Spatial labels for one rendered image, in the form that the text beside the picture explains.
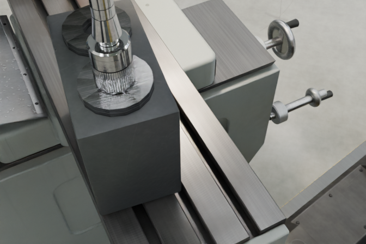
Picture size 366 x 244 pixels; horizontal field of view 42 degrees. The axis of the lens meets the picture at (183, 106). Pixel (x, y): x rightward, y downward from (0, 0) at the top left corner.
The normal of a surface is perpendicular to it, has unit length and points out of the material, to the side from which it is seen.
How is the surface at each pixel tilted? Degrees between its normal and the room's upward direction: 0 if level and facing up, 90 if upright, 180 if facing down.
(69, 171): 90
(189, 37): 0
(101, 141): 90
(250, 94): 90
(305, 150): 0
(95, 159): 90
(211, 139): 0
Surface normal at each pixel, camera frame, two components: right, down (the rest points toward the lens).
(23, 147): 0.45, 0.69
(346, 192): -0.01, -0.63
